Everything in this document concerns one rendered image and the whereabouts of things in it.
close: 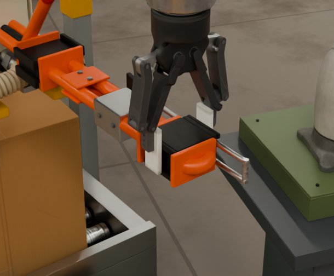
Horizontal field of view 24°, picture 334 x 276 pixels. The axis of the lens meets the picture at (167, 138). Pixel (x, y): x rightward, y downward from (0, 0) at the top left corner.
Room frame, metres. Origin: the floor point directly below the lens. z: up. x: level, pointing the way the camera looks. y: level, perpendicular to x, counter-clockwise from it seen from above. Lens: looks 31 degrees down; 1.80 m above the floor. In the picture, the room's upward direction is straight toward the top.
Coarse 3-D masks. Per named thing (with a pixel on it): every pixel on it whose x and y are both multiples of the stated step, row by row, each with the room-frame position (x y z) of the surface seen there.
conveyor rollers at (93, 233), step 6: (90, 216) 1.68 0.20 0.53; (90, 222) 1.68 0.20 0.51; (90, 228) 1.61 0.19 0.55; (96, 228) 1.61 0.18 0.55; (102, 228) 1.61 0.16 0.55; (90, 234) 1.59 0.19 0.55; (96, 234) 1.59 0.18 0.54; (102, 234) 1.60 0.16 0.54; (108, 234) 1.61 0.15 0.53; (90, 240) 1.58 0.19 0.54; (96, 240) 1.58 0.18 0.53; (102, 240) 1.59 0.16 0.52
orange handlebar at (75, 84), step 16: (0, 32) 1.30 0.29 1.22; (80, 64) 1.17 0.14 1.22; (64, 80) 1.12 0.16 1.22; (80, 80) 1.11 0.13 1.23; (96, 80) 1.11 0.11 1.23; (80, 96) 1.08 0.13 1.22; (96, 96) 1.06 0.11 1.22; (128, 128) 0.98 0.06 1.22; (192, 160) 0.89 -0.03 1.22; (208, 160) 0.89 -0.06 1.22
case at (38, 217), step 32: (32, 96) 1.57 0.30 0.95; (0, 128) 1.43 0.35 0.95; (32, 128) 1.43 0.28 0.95; (64, 128) 1.46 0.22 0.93; (0, 160) 1.38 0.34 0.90; (32, 160) 1.42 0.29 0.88; (64, 160) 1.46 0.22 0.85; (0, 192) 1.38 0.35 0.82; (32, 192) 1.42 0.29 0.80; (64, 192) 1.46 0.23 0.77; (0, 224) 1.37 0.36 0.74; (32, 224) 1.41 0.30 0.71; (64, 224) 1.45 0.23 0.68; (0, 256) 1.37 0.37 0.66; (32, 256) 1.41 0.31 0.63; (64, 256) 1.45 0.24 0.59
